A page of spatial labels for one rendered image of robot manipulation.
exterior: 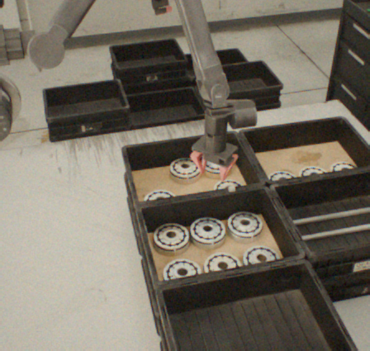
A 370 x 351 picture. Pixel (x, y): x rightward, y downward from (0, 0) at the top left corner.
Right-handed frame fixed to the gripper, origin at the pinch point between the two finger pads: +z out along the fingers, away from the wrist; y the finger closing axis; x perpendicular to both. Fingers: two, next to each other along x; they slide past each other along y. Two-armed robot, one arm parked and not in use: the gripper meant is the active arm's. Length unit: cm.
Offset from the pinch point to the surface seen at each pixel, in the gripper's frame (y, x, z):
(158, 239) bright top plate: 10.4, 11.0, 20.7
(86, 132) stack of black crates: 102, -60, 58
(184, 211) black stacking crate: 8.7, 0.1, 17.1
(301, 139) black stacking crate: -5, -56, 19
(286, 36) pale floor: 101, -315, 102
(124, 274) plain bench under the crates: 20.1, 15.8, 36.7
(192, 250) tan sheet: 1.4, 7.1, 23.4
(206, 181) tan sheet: 13.5, -21.8, 23.1
